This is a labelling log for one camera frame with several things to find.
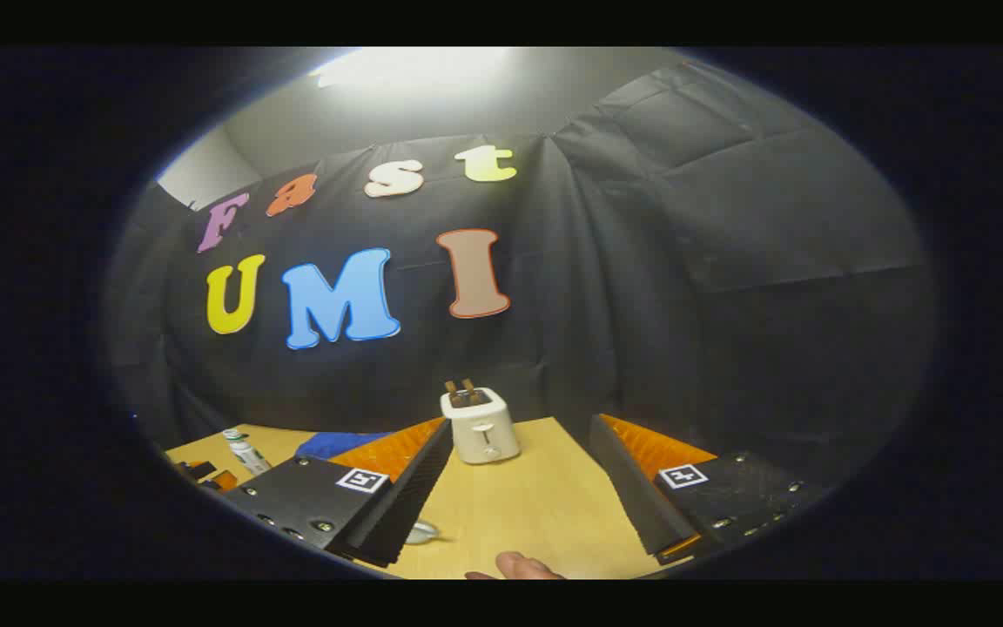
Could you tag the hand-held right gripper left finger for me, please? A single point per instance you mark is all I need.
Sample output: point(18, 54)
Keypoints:
point(414, 488)

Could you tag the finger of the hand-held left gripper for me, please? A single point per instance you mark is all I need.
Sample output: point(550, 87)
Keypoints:
point(221, 480)

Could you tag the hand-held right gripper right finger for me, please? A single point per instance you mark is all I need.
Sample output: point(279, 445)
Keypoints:
point(628, 488)

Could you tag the white water bottle green label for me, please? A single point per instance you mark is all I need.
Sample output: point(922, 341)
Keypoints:
point(247, 455)

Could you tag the white teacup blue pattern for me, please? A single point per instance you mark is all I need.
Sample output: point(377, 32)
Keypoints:
point(421, 532)

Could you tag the white toaster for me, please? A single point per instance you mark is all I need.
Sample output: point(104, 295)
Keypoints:
point(484, 431)

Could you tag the blue towel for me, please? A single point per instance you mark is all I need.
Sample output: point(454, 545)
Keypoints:
point(327, 444)

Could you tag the brown toast slice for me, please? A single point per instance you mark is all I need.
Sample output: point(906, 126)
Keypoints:
point(452, 390)
point(468, 387)

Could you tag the black backdrop cloth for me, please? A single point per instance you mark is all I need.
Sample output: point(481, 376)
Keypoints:
point(641, 305)

